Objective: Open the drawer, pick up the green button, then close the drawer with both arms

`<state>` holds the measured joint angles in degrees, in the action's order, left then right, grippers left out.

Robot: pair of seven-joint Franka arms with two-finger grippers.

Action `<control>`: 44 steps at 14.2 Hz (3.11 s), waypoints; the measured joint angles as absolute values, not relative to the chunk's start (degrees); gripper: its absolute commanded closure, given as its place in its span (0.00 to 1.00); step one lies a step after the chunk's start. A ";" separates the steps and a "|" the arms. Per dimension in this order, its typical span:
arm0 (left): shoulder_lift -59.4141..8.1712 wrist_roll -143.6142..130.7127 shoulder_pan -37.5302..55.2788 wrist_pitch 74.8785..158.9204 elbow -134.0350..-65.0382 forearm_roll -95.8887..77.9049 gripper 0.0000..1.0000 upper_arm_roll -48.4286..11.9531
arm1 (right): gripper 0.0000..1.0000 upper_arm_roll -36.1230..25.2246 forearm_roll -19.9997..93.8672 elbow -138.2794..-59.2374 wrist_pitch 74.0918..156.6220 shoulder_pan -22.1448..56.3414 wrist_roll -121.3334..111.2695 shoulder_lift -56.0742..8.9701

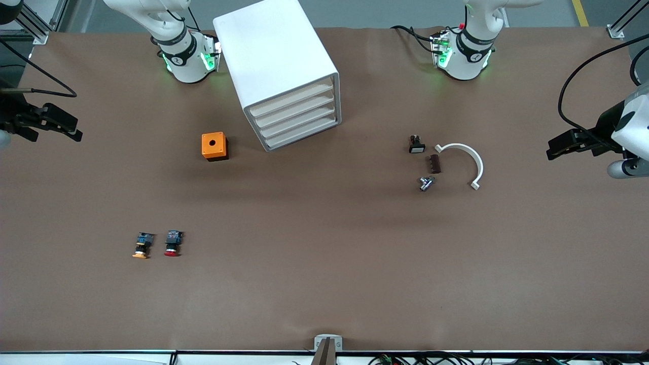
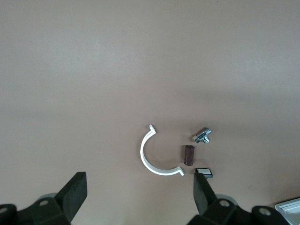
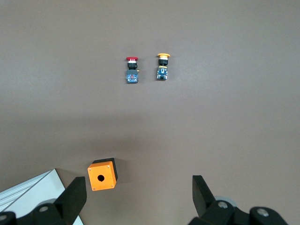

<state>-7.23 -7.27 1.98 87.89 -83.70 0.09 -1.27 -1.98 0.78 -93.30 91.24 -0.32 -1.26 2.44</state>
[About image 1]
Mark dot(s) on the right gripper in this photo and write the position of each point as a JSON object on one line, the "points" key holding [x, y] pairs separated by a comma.
{"points": [[11, 117]]}

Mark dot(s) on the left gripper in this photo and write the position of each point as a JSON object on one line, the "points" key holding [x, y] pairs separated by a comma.
{"points": [[602, 128]]}

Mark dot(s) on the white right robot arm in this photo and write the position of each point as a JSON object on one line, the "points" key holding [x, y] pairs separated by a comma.
{"points": [[187, 66]]}

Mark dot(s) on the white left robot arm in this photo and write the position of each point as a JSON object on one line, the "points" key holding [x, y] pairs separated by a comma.
{"points": [[464, 66]]}

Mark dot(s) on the black white square push button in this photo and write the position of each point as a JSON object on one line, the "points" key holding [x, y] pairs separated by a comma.
{"points": [[417, 147]]}

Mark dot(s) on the white drawer cabinet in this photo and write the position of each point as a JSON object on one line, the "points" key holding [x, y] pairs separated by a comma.
{"points": [[268, 45]]}

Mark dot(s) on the brown terminal block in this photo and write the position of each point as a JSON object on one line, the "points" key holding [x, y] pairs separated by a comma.
{"points": [[434, 164]]}

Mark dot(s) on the orange box with black base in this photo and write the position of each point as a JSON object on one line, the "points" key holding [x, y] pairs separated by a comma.
{"points": [[219, 141]]}

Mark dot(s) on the aluminium frame profile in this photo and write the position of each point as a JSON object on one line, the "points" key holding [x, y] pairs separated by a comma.
{"points": [[623, 20], [30, 20]]}

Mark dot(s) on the white curved plastic bracket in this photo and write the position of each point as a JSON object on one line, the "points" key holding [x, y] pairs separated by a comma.
{"points": [[469, 150]]}

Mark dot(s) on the yellow push button switch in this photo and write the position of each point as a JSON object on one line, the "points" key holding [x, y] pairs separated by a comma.
{"points": [[142, 244]]}

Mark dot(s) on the silver metal key switch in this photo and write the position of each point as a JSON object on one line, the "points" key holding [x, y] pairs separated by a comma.
{"points": [[426, 184]]}

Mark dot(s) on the red push button switch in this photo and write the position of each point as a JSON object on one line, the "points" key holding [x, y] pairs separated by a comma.
{"points": [[173, 242]]}

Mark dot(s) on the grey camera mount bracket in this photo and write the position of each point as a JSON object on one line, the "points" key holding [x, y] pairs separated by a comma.
{"points": [[328, 350]]}

